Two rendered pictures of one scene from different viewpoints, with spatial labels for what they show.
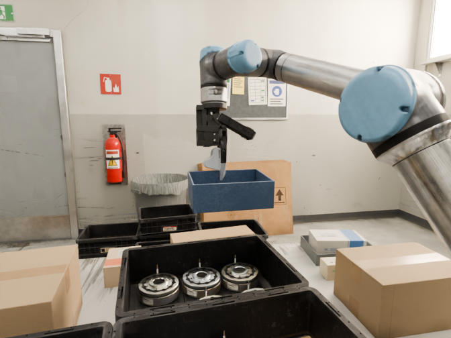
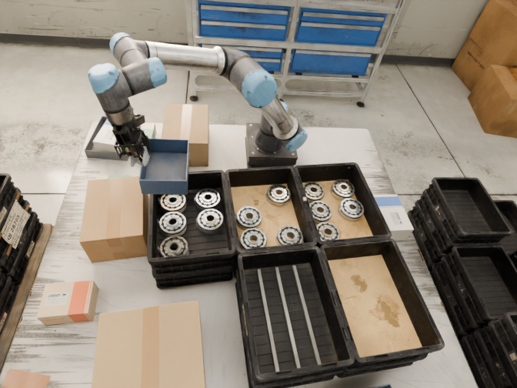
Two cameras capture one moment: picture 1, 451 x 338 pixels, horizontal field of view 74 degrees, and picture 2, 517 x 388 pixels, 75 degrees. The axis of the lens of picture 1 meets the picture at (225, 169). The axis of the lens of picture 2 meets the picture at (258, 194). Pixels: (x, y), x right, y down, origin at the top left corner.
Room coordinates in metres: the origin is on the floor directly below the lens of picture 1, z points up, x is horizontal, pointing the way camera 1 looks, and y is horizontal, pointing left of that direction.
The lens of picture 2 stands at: (0.44, 0.78, 1.97)
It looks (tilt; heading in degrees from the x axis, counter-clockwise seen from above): 50 degrees down; 269
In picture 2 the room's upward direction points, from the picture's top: 9 degrees clockwise
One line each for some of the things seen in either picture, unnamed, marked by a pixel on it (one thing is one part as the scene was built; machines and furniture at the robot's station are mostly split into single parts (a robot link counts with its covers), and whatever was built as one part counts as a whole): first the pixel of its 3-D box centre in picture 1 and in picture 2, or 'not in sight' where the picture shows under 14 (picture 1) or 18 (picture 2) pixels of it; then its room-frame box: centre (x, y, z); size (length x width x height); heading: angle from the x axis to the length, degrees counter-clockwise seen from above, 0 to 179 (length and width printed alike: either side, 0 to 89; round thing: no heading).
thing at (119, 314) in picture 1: (206, 269); (190, 212); (0.68, 0.05, 0.92); 0.40 x 0.30 x 0.02; 106
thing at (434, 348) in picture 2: not in sight; (376, 293); (-0.01, 0.27, 0.92); 0.40 x 0.30 x 0.02; 106
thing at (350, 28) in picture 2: not in sight; (335, 45); (-0.06, -2.13, 0.60); 0.72 x 0.03 x 0.56; 10
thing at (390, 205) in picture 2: not in sight; (388, 217); (-0.19, -0.21, 0.75); 0.20 x 0.12 x 0.09; 103
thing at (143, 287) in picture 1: (158, 284); (174, 247); (0.71, 0.17, 0.86); 0.10 x 0.10 x 0.01
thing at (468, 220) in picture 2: not in sight; (449, 225); (-0.76, -0.51, 0.37); 0.40 x 0.30 x 0.45; 100
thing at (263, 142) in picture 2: not in sight; (270, 134); (0.41, -0.54, 0.85); 0.15 x 0.15 x 0.10
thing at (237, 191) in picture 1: (228, 188); (166, 165); (0.76, -0.01, 1.10); 0.20 x 0.15 x 0.07; 101
